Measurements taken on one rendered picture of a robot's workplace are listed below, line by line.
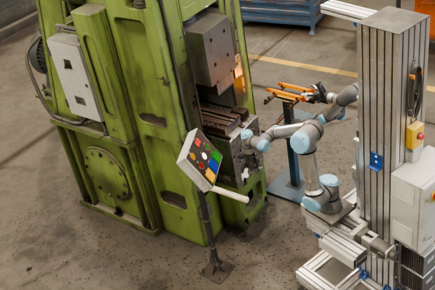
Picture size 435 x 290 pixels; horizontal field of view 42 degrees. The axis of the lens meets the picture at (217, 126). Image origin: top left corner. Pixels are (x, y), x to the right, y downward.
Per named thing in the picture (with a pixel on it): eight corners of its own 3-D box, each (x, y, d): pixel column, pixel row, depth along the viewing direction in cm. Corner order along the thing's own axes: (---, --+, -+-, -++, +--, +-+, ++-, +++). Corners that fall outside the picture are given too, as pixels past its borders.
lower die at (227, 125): (241, 123, 423) (239, 114, 418) (226, 137, 410) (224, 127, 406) (197, 112, 446) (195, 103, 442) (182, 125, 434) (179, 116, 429)
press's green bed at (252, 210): (269, 205, 478) (263, 161, 453) (245, 233, 455) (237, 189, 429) (217, 187, 509) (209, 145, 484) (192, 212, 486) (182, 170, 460)
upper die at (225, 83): (234, 82, 404) (232, 70, 398) (218, 96, 391) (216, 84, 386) (189, 72, 427) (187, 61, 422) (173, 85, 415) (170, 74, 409)
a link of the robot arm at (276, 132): (327, 112, 315) (270, 122, 354) (315, 121, 309) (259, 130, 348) (335, 129, 317) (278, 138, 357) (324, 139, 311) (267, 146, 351)
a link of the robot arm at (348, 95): (347, 102, 368) (322, 129, 413) (360, 96, 371) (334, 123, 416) (338, 87, 371) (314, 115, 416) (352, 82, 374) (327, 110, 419)
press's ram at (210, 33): (243, 62, 407) (235, 10, 385) (211, 87, 383) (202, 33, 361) (197, 54, 430) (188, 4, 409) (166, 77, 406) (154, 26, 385)
